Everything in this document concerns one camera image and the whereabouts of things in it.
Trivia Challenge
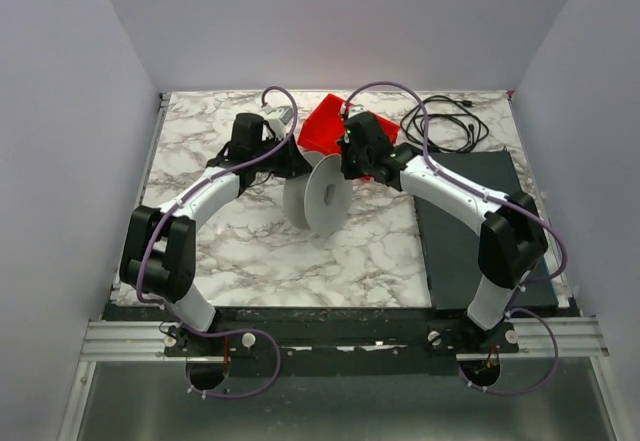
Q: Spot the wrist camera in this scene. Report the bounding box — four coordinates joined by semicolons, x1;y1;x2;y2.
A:
339;103;366;119
261;105;293;139

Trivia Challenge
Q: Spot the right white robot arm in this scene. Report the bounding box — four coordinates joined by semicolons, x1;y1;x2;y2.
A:
338;112;548;331

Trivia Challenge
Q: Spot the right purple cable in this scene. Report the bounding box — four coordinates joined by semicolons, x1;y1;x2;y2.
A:
340;80;569;396

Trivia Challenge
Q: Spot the red plastic bin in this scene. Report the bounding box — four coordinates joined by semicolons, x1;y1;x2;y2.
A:
298;94;402;191

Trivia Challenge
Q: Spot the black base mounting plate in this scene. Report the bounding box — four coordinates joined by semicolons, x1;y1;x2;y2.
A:
164;307;519;378

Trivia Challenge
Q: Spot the black coiled cable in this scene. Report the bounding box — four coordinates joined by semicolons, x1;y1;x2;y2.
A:
399;93;490;154

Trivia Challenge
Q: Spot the white cable spool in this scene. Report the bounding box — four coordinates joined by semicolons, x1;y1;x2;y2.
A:
283;151;353;236

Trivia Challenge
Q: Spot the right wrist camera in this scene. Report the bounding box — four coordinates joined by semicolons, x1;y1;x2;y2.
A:
339;103;366;119

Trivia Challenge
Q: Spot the dark grey mat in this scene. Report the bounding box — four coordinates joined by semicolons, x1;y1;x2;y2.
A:
410;148;560;311

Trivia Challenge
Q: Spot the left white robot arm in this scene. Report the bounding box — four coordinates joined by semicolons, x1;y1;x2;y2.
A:
119;106;311;332

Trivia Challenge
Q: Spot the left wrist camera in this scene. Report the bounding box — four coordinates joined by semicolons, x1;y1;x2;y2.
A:
261;105;293;139

